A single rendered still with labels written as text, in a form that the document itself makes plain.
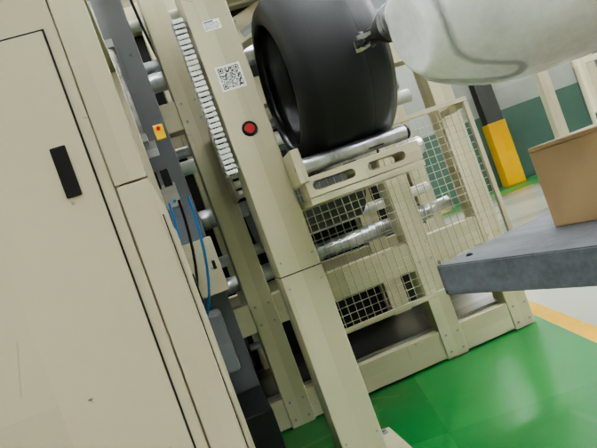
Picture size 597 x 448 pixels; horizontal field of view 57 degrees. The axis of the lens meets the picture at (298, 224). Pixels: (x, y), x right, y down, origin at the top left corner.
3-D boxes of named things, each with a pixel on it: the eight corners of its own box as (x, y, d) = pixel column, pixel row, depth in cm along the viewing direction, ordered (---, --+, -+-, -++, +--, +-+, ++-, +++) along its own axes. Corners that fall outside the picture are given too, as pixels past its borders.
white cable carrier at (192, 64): (226, 176, 158) (171, 20, 158) (226, 178, 163) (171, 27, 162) (242, 171, 159) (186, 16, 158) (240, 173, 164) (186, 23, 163)
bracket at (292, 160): (300, 184, 149) (288, 150, 149) (278, 199, 188) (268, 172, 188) (312, 180, 150) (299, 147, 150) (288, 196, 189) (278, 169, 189)
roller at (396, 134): (297, 171, 159) (303, 178, 155) (294, 157, 156) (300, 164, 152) (403, 134, 165) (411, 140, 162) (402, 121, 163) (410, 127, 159)
